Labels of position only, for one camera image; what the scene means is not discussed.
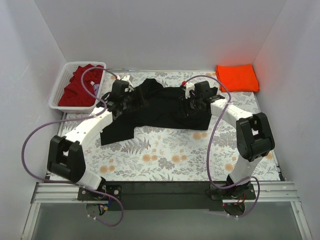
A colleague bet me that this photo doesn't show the black t-shirt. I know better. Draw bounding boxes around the black t-shirt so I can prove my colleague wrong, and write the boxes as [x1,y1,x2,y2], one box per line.
[100,78,212,146]

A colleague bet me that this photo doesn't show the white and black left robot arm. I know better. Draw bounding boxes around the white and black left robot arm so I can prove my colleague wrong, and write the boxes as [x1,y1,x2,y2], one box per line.
[47,80,146,200]

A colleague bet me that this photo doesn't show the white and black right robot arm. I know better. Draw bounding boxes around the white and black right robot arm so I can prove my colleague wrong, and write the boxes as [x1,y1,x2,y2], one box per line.
[180,80,275,199]

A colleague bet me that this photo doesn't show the lavender garment in basket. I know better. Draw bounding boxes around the lavender garment in basket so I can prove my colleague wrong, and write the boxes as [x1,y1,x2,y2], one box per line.
[90,81,100,96]

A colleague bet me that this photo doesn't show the folded orange t-shirt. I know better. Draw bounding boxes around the folded orange t-shirt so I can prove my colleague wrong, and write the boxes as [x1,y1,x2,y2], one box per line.
[215,64,260,93]

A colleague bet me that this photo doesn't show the red t-shirt in basket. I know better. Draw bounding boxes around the red t-shirt in basket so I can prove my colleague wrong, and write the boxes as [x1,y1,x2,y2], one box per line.
[58,64,103,107]

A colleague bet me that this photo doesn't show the white plastic laundry basket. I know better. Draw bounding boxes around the white plastic laundry basket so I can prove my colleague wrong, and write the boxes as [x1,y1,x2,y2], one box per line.
[48,61,107,114]

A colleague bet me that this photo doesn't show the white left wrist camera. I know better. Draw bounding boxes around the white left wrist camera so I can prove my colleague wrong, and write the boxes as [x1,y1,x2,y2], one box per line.
[120,74,134,92]

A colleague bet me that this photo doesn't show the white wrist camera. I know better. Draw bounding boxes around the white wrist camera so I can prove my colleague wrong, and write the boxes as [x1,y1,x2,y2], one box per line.
[120,74,134,92]
[181,81,195,99]

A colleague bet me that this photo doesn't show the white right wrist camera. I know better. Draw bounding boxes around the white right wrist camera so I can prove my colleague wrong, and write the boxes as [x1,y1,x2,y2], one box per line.
[181,81,195,99]

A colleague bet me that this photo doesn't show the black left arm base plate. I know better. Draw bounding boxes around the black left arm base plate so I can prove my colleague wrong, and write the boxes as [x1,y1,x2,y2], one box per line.
[77,183,122,201]

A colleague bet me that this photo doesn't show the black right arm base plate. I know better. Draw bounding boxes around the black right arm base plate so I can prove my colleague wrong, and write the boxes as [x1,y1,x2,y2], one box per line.
[209,183,256,200]

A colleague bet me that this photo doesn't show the aluminium front rail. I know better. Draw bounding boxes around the aluminium front rail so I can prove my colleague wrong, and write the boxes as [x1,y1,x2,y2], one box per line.
[31,181,301,203]

